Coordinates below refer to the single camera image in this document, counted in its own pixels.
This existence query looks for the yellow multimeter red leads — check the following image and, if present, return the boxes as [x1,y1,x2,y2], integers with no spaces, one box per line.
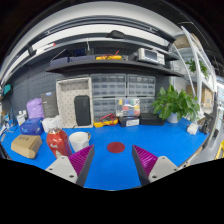
[93,113,120,129]

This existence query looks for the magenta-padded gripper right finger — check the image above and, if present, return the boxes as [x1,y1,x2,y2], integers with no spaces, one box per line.
[131,144,180,187]

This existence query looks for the brown cardboard box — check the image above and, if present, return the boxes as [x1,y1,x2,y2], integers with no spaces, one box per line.
[10,133,43,160]

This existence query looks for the black rounded object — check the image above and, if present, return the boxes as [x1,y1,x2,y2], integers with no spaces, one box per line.
[106,29,126,40]

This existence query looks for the green potted plant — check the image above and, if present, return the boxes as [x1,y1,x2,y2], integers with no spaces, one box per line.
[152,83,201,124]

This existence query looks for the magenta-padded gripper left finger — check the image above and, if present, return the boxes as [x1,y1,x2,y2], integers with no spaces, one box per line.
[45,144,96,188]

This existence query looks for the grey parts drawer cabinet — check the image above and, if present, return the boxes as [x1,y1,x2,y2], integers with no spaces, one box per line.
[126,73,157,98]
[90,73,127,98]

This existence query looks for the white shelf unit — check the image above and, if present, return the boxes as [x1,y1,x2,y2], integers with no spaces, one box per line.
[169,25,216,118]

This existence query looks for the clear box colourful parts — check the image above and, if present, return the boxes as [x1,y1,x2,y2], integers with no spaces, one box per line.
[115,97,141,118]

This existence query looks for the flat round red coaster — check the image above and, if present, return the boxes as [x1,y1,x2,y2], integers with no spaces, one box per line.
[106,141,126,154]

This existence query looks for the red drink bottle white cap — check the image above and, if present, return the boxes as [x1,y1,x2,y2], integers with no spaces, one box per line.
[45,127,73,160]

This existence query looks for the black rectangular case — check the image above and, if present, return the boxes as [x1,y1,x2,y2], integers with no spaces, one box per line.
[73,95,92,127]

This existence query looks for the black box white label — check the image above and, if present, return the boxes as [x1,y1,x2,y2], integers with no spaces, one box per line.
[118,115,141,128]

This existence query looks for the yellow tool red leads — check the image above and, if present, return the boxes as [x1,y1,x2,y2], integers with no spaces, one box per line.
[95,50,123,61]

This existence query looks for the white power adapter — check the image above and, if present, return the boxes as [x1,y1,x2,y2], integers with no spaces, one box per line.
[186,122,200,136]

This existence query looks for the white mug gold handle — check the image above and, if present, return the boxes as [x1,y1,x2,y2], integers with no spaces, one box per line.
[68,131,92,153]

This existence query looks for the dark grey upright box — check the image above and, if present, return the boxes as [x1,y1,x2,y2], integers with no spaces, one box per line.
[40,91,60,119]

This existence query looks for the grey oscilloscope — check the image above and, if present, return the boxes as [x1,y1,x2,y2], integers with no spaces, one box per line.
[137,47,166,66]

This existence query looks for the flat black case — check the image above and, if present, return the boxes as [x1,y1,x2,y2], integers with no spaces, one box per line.
[139,113,166,126]

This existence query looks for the small grey drawer cabinet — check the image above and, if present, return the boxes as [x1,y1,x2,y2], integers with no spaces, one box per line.
[139,96,156,115]
[92,97,118,122]

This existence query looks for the white perforated tray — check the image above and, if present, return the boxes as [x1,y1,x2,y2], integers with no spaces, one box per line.
[55,76,94,129]

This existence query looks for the blue box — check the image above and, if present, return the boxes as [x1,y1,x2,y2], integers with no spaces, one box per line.
[19,117,44,136]

